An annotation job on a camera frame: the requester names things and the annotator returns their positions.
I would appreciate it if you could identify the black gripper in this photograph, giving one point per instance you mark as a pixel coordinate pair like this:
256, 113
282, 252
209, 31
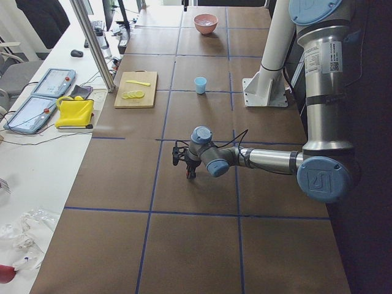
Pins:
192, 164

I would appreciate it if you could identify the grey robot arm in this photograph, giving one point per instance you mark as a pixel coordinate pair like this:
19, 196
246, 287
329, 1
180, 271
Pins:
325, 168

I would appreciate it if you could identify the light blue plastic cup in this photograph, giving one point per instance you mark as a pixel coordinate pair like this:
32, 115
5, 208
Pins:
200, 85

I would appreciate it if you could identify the pile of ice cubes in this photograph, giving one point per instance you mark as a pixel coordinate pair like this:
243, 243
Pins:
204, 22

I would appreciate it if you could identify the bamboo cutting board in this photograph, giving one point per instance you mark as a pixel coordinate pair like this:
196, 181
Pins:
147, 101

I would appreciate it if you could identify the lemon slice bottom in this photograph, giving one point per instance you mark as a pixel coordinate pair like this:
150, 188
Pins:
139, 94

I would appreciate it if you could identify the yellow plastic knife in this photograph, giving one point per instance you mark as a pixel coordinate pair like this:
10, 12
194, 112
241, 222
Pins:
138, 82

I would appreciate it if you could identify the white power strip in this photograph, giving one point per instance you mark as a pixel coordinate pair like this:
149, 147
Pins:
99, 95

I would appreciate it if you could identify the yellow cloth bag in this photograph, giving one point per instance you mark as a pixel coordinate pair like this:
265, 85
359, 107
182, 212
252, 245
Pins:
75, 112

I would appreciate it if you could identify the grey pouch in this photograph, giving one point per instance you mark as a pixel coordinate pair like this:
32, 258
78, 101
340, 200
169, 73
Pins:
82, 91

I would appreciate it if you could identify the clear water bottle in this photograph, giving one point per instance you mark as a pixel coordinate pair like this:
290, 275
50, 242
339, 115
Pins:
103, 43

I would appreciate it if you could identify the pink bowl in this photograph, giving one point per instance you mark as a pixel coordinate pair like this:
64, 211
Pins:
206, 29

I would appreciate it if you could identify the upper blue teach pendant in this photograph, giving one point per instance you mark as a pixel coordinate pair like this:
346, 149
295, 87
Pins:
54, 83

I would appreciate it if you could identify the blue teach pendant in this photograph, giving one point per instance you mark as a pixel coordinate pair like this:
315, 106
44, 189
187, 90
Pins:
54, 83
32, 115

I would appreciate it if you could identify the black computer mouse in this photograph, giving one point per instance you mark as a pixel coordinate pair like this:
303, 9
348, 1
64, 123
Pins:
76, 54

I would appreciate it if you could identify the lower blue teach pendant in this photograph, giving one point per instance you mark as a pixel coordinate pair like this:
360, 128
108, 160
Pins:
32, 115

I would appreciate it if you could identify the crumpled clear plastic wrap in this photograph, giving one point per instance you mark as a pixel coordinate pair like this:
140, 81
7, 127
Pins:
24, 242

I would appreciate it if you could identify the black monitor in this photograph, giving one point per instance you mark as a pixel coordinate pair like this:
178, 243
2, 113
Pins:
109, 7

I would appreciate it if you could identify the grey office chair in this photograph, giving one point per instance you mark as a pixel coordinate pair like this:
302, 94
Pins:
16, 73

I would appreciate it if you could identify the red object at edge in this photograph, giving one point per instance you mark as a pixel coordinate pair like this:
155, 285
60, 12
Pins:
7, 273

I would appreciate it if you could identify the person in black shirt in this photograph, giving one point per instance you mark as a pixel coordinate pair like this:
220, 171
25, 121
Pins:
47, 17

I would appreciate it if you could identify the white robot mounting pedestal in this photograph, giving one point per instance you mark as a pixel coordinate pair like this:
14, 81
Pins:
266, 88

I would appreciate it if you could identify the aluminium frame post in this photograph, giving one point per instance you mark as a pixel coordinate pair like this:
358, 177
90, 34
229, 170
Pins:
82, 17

